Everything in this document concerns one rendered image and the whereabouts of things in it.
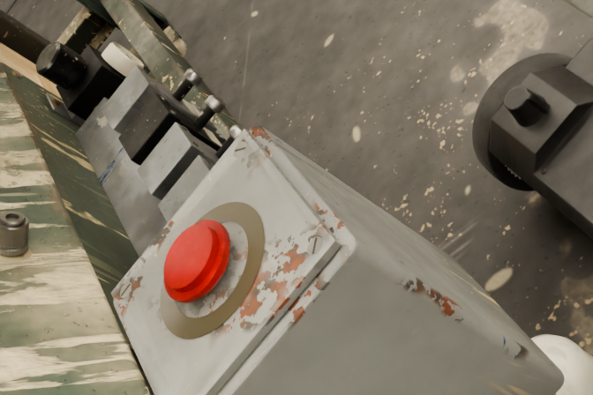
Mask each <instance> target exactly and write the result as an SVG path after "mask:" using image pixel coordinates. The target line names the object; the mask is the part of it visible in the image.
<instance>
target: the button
mask: <svg viewBox="0 0 593 395"><path fill-rule="evenodd" d="M229 255H230V239H229V233H228V231H227V229H226V228H225V227H224V226H223V225H222V224H220V223H219V222H217V221H215V220H202V221H201V222H198V223H197V224H195V225H193V226H190V227H188V228H187V229H185V231H183V233H181V234H180V235H179V236H178V237H177V238H176V240H175V241H174V242H173V244H172V246H171V247H170V249H169V253H168V255H167V257H166V260H165V264H164V269H163V275H164V285H165V289H166V291H167V293H168V295H169V297H171V298H172V299H174V300H176V301H178V302H182V303H189V302H194V301H196V300H198V299H199V298H201V297H202V296H204V295H205V294H208V293H209V292H210V291H211V290H212V289H213V288H214V287H215V286H216V285H217V284H218V282H219V281H220V280H221V277H222V276H223V274H224V273H225V271H226V268H227V266H228V262H229Z"/></svg>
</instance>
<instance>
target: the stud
mask: <svg viewBox="0 0 593 395"><path fill-rule="evenodd" d="M28 235H29V219H28V218H27V217H26V216H25V215H24V214H22V213H21V212H15V211H9V212H3V213H2V214H0V254H2V255H5V256H8V257H15V256H18V255H21V254H23V253H25V252H26V251H27V249H28Z"/></svg>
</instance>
